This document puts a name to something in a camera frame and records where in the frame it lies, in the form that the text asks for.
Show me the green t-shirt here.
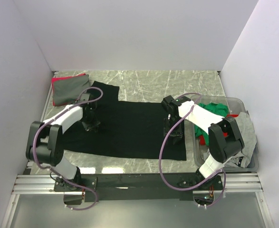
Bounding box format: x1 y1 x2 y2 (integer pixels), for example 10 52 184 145
194 103 229 144

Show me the clear plastic bin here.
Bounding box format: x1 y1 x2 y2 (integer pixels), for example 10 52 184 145
199 96 259 172

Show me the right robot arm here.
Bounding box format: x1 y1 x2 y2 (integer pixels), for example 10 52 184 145
159 95 245 190

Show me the black base beam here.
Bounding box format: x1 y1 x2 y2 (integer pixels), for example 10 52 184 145
54 173 223 202

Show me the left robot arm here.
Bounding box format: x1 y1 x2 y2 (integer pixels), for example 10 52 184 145
26 89 103 191

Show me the black t-shirt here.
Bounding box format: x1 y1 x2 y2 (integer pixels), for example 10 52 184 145
58 80 187 162

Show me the red t-shirt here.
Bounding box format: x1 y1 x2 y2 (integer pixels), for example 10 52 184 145
195 114 239 146

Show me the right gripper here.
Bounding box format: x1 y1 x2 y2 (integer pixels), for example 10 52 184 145
163 116 183 144

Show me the folded gray t-shirt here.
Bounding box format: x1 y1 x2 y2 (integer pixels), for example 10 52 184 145
51 74 90 105

